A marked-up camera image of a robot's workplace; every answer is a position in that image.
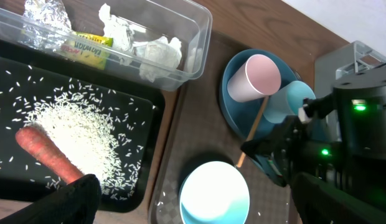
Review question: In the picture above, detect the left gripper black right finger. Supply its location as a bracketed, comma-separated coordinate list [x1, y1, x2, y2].
[289, 172, 386, 224]

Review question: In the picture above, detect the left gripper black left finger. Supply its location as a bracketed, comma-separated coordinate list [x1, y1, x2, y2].
[0, 174, 101, 224]

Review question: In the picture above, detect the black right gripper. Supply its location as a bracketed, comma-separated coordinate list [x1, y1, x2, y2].
[241, 98, 347, 187]

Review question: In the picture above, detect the orange carrot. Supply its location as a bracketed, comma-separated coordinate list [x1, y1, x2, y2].
[15, 126, 84, 184]

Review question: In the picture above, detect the pile of white rice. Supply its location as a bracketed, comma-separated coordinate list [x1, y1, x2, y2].
[0, 64, 157, 202]

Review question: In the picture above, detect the white napkin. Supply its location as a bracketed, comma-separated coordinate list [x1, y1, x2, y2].
[133, 36, 182, 83]

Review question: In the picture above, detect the white tissue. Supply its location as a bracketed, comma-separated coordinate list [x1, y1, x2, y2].
[98, 3, 134, 52]

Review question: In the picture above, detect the foil snack wrapper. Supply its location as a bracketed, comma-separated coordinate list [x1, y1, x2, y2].
[19, 0, 113, 70]

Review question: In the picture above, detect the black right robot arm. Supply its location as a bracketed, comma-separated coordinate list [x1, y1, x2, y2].
[241, 63, 386, 216]

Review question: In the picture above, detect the black waste tray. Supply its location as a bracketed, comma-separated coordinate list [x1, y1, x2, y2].
[0, 40, 165, 213]

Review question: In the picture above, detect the grey dishwasher rack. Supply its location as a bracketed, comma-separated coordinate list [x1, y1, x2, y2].
[314, 40, 386, 98]

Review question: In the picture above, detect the light blue cup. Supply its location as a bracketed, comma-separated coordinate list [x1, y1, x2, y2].
[263, 81, 316, 124]

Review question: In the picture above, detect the dark blue plate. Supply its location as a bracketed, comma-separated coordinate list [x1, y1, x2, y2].
[219, 49, 302, 187]

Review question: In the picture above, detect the pink cup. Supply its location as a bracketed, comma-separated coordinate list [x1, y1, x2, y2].
[227, 54, 281, 103]

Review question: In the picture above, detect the brown plastic tray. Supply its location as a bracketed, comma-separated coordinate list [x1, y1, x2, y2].
[148, 31, 300, 224]

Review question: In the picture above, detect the clear plastic bin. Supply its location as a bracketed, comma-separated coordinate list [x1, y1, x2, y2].
[0, 0, 212, 91]

